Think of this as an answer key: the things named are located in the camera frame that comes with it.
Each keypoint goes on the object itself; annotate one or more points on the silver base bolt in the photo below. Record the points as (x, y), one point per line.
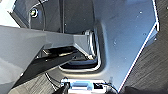
(33, 13)

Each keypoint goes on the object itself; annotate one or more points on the grey robot torso limb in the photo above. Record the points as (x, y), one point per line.
(20, 50)

